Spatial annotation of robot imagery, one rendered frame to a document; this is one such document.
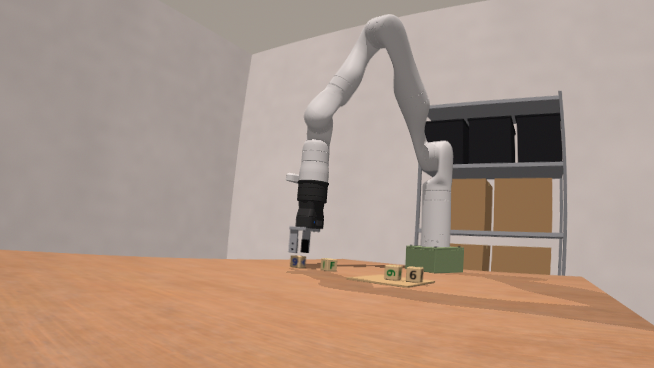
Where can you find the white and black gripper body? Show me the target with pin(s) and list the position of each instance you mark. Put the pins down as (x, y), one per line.
(312, 193)

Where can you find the tan flat mat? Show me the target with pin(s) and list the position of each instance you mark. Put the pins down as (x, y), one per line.
(380, 280)

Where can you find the wooden letter block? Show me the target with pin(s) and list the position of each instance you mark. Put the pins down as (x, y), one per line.
(393, 272)
(297, 261)
(328, 264)
(414, 274)

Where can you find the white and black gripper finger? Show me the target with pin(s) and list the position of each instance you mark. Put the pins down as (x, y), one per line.
(305, 243)
(293, 241)

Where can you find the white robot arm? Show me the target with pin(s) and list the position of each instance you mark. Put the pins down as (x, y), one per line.
(388, 32)

